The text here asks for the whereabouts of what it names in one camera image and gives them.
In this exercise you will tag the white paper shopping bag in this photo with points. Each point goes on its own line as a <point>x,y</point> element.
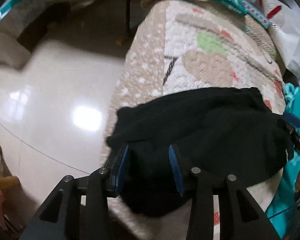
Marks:
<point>284,30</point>

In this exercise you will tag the teal patterned flat box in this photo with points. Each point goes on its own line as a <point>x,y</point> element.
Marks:
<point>255,13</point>

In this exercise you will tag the teal fleece blanket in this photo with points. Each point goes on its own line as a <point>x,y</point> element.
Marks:
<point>281,210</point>

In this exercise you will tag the black pants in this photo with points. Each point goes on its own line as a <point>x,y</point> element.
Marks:
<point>222,131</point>

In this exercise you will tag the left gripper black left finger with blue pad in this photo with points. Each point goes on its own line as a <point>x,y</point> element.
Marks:
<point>59,215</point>

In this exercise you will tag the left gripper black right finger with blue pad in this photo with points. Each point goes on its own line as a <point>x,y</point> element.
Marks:
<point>219,206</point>

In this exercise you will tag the heart patterned quilt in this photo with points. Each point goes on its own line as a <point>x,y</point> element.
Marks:
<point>185,45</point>

